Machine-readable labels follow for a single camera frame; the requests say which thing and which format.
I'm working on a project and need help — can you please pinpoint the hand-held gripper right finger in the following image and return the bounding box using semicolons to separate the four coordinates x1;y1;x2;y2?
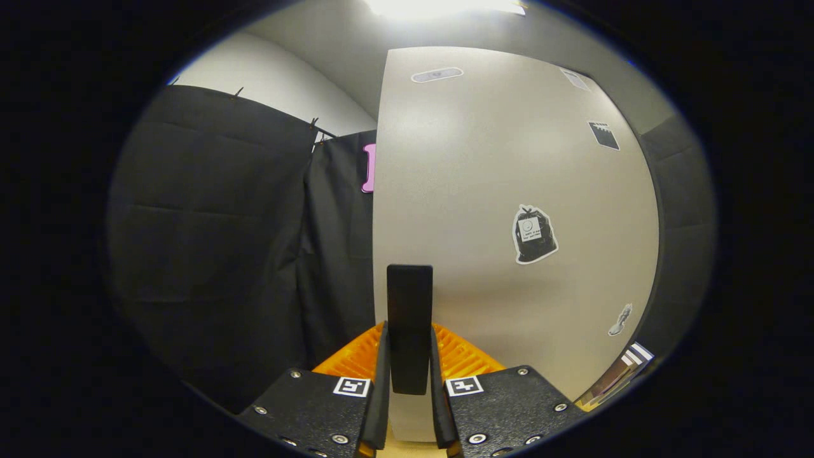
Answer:
429;323;589;458

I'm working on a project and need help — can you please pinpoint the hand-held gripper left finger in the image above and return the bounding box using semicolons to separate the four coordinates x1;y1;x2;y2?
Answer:
238;321;392;458

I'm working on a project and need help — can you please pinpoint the beige cabinet door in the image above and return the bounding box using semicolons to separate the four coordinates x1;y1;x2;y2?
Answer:
372;46;661;443

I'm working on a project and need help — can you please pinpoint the black backdrop cloth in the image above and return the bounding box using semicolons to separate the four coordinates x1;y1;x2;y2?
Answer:
105;85;719;414

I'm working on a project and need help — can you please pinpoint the large ceiling light panel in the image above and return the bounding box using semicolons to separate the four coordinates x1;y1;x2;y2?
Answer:
366;0;527;18

